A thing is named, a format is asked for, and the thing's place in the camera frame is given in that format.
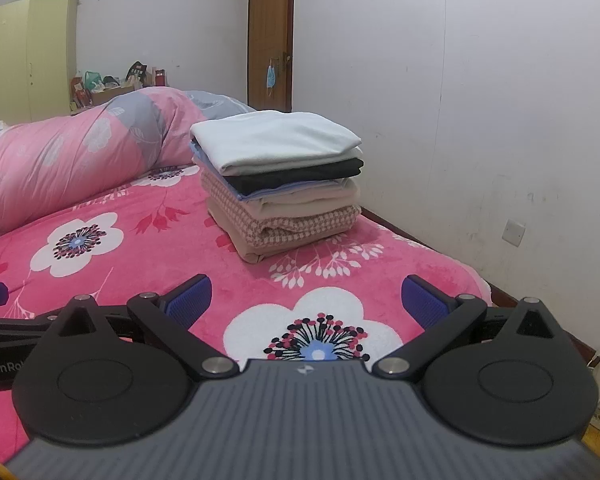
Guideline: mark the pink floral blanket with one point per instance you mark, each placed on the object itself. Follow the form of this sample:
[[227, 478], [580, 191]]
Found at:
[[180, 240]]

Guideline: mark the red box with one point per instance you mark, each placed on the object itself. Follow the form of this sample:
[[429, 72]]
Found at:
[[160, 78]]

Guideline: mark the pink floral quilt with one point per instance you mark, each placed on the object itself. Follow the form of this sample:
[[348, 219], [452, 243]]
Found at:
[[80, 160]]

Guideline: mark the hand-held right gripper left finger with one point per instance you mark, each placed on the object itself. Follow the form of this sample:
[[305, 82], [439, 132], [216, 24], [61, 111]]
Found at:
[[192, 302]]

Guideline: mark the black folded garment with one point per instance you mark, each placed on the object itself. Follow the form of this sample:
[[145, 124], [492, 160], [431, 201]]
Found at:
[[305, 172]]

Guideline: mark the white sweatshirt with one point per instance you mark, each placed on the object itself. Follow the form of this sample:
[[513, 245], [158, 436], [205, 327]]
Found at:
[[275, 137]]

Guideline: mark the black bag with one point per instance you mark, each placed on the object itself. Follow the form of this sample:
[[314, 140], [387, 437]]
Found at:
[[136, 74]]

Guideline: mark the red packet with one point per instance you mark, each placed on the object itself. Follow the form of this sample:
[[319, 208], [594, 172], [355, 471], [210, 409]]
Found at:
[[79, 92]]

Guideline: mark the blue folded garment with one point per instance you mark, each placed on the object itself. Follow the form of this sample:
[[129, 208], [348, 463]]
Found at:
[[285, 189]]

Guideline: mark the light pink folded garment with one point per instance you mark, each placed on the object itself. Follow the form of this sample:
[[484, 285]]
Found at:
[[300, 201]]

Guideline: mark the brown wooden door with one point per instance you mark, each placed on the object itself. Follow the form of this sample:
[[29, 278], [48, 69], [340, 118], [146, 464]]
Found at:
[[270, 20]]

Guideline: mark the tan folded garment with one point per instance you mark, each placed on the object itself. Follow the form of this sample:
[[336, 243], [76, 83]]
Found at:
[[230, 232]]

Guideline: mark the blue face mask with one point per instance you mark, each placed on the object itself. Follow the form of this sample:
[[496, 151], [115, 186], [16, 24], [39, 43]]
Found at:
[[271, 77]]

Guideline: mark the pale yellow wardrobe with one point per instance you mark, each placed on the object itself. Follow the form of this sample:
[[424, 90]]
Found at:
[[30, 60]]

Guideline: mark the cardboard box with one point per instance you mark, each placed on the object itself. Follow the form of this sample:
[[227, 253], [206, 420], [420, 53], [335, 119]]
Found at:
[[112, 96]]

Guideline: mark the green plastic bag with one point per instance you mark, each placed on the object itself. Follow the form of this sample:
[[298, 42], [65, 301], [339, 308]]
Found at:
[[92, 81]]

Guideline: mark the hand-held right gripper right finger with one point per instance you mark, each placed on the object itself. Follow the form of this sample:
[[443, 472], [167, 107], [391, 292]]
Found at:
[[425, 302]]

